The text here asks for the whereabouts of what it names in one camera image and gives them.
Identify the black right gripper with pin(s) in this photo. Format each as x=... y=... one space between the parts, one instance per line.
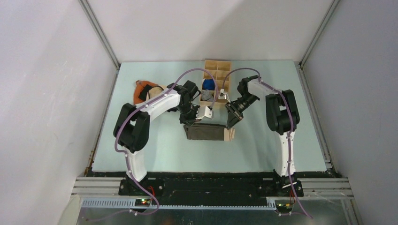
x=234 y=115

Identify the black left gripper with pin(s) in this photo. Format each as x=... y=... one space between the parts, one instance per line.
x=190 y=120

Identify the brown boxer briefs beige waistband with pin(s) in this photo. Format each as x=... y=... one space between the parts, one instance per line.
x=209 y=132

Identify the wooden compartment organizer box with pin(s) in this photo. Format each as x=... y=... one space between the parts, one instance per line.
x=219 y=70

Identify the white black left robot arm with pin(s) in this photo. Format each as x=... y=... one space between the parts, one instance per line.
x=133 y=124

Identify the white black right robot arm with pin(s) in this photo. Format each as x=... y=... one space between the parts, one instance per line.
x=282 y=118

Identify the striped grey rolled underwear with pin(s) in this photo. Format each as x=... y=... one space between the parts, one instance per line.
x=207 y=95

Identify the blue rolled underwear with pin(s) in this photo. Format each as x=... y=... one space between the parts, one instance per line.
x=208 y=84

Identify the beige underwear pile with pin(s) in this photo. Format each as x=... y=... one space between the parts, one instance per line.
x=153 y=91

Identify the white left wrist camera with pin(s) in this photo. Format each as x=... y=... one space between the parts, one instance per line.
x=205 y=112

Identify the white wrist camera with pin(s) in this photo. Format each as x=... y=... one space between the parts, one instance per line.
x=222 y=95
x=205 y=112

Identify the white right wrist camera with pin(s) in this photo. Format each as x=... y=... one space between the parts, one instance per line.
x=222 y=95

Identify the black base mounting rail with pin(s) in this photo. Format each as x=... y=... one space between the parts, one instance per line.
x=205 y=189

